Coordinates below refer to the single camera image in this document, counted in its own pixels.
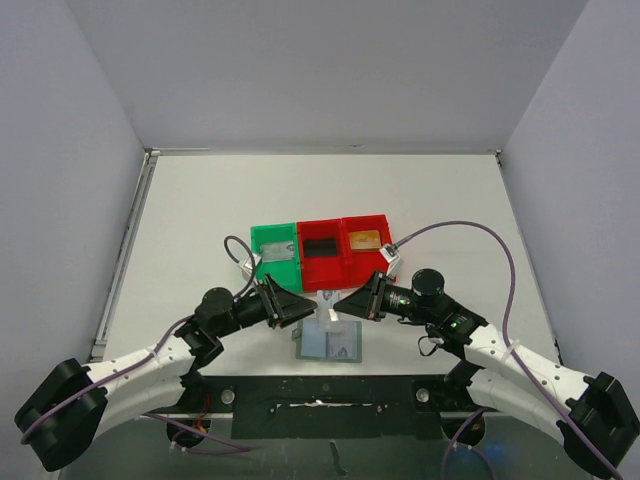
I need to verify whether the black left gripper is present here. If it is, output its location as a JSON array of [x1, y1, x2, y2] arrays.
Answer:
[[215, 273, 316, 338]]

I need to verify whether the green leather card holder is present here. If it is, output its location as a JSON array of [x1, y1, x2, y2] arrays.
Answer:
[[292, 318, 362, 363]]

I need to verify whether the white VIP card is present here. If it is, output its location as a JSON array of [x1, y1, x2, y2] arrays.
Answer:
[[316, 290, 341, 329]]

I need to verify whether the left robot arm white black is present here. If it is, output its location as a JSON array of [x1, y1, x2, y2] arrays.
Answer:
[[14, 276, 318, 472]]

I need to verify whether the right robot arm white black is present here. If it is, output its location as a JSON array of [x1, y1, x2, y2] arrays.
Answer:
[[334, 269, 639, 479]]

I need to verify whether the silver card in green bin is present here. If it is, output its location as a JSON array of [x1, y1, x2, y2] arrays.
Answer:
[[260, 240, 295, 263]]

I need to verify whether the orange card in red bin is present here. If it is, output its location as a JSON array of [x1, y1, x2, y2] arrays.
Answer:
[[348, 230, 383, 252]]

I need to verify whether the black card in red bin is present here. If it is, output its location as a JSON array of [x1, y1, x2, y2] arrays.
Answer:
[[303, 237, 339, 258]]

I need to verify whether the green plastic bin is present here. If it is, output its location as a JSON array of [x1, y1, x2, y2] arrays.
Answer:
[[250, 223, 303, 293]]

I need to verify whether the red bin middle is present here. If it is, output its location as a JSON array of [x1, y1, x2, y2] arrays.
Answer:
[[297, 219, 347, 292]]

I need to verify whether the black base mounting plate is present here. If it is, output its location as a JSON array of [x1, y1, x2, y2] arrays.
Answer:
[[159, 374, 478, 440]]

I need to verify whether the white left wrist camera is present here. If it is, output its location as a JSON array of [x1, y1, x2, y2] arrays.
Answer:
[[238, 253, 262, 280]]

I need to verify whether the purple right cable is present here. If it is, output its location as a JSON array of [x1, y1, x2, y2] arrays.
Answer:
[[394, 218, 624, 480]]

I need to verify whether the purple cable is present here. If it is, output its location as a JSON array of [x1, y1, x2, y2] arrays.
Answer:
[[394, 218, 624, 480], [19, 234, 264, 446]]

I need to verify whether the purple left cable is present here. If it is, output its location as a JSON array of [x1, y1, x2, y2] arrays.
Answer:
[[19, 234, 264, 446]]

